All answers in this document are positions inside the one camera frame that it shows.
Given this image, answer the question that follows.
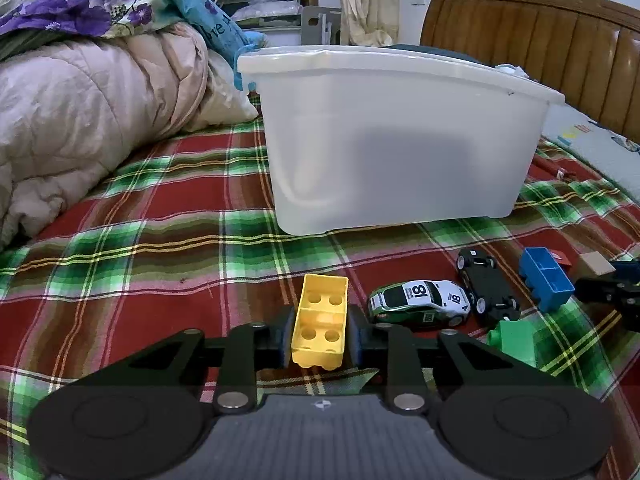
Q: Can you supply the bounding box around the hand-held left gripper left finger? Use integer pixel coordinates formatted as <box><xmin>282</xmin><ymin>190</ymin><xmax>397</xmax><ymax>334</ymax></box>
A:
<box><xmin>112</xmin><ymin>306</ymin><xmax>299</xmax><ymax>413</ymax></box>

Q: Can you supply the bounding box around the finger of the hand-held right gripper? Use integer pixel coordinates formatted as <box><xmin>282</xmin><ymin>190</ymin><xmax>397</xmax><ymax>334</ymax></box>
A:
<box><xmin>611</xmin><ymin>259</ymin><xmax>640</xmax><ymax>283</ymax></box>
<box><xmin>574</xmin><ymin>277</ymin><xmax>640</xmax><ymax>333</ymax></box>

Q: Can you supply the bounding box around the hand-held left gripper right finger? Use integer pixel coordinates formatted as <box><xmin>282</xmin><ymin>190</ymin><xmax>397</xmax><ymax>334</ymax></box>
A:
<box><xmin>346</xmin><ymin>305</ymin><xmax>533</xmax><ymax>413</ymax></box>

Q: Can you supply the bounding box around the beige wooden block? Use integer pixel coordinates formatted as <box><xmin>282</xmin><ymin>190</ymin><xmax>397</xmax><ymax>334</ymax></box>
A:
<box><xmin>579</xmin><ymin>252</ymin><xmax>617</xmax><ymax>281</ymax></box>

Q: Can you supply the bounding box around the yellow building block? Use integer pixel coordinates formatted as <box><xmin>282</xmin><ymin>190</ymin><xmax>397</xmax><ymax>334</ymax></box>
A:
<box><xmin>291</xmin><ymin>274</ymin><xmax>350</xmax><ymax>371</ymax></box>

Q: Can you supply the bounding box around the blue building block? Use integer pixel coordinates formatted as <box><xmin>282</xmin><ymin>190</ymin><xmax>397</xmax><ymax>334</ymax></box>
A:
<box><xmin>518</xmin><ymin>247</ymin><xmax>576</xmax><ymax>313</ymax></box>

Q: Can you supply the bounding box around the white green toy car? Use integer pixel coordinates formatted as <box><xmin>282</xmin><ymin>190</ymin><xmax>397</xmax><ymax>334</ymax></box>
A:
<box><xmin>368</xmin><ymin>280</ymin><xmax>471</xmax><ymax>330</ymax></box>

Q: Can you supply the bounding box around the green building block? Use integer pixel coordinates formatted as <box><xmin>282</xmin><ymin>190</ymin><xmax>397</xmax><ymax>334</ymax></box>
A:
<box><xmin>487</xmin><ymin>320</ymin><xmax>538</xmax><ymax>371</ymax></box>

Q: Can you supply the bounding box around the black toy car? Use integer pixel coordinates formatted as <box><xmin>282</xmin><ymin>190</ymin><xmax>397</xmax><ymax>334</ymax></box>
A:
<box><xmin>456</xmin><ymin>247</ymin><xmax>522</xmax><ymax>328</ymax></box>

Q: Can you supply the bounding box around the white plastic container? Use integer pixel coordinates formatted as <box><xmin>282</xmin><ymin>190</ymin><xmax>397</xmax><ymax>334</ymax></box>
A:
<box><xmin>236</xmin><ymin>45</ymin><xmax>566</xmax><ymax>236</ymax></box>

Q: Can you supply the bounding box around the printed pillow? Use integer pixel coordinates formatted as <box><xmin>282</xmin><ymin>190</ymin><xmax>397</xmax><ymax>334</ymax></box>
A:
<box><xmin>542</xmin><ymin>105</ymin><xmax>640</xmax><ymax>221</ymax></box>

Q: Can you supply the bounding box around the red sausage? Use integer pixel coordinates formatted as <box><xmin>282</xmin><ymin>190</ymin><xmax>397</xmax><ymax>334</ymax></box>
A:
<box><xmin>531</xmin><ymin>154</ymin><xmax>576</xmax><ymax>182</ymax></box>

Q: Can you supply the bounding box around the plaid blanket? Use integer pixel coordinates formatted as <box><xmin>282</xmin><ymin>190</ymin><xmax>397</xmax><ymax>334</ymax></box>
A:
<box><xmin>0</xmin><ymin>92</ymin><xmax>640</xmax><ymax>480</ymax></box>

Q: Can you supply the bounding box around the white cloth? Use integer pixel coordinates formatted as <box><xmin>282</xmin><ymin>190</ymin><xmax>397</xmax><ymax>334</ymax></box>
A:
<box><xmin>494</xmin><ymin>63</ymin><xmax>531</xmax><ymax>81</ymax></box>

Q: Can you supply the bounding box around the wooden headboard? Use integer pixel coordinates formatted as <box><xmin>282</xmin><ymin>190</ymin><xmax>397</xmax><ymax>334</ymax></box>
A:
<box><xmin>420</xmin><ymin>0</ymin><xmax>640</xmax><ymax>137</ymax></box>

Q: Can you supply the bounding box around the dark blue pillow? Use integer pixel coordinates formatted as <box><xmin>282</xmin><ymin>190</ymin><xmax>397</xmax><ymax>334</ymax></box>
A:
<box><xmin>387</xmin><ymin>43</ymin><xmax>493</xmax><ymax>67</ymax></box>

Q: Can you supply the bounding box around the pink quilt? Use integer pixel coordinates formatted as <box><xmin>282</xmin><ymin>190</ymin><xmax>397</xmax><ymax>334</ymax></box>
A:
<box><xmin>0</xmin><ymin>25</ymin><xmax>258</xmax><ymax>251</ymax></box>

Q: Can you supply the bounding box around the light blue blanket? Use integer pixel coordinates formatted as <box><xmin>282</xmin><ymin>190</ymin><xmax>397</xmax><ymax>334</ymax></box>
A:
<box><xmin>167</xmin><ymin>0</ymin><xmax>268</xmax><ymax>92</ymax></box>

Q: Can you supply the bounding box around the white pillow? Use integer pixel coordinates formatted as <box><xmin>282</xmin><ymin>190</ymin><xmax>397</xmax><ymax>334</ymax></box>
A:
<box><xmin>232</xmin><ymin>2</ymin><xmax>304</xmax><ymax>26</ymax></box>

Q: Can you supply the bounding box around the beige curtain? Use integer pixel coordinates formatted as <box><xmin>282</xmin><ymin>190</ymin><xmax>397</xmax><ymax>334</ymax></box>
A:
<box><xmin>337</xmin><ymin>0</ymin><xmax>401</xmax><ymax>47</ymax></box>

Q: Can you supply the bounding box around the purple floral blanket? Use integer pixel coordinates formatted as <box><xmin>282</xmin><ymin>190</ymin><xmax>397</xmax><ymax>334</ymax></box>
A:
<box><xmin>0</xmin><ymin>0</ymin><xmax>188</xmax><ymax>61</ymax></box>

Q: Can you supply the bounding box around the grey folding frame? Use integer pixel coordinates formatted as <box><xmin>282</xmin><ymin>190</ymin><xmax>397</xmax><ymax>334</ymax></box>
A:
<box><xmin>300</xmin><ymin>6</ymin><xmax>343</xmax><ymax>46</ymax></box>

